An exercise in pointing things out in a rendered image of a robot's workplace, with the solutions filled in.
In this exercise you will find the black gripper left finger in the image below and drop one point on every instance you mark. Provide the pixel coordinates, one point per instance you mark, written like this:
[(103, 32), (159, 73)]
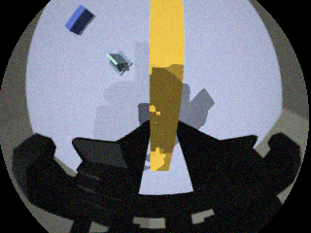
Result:
[(129, 153)]

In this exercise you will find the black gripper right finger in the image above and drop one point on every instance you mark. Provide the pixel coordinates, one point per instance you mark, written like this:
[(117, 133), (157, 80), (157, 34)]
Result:
[(204, 154)]

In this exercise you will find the yellow bar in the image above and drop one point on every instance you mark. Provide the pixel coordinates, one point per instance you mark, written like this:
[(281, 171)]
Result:
[(166, 65)]

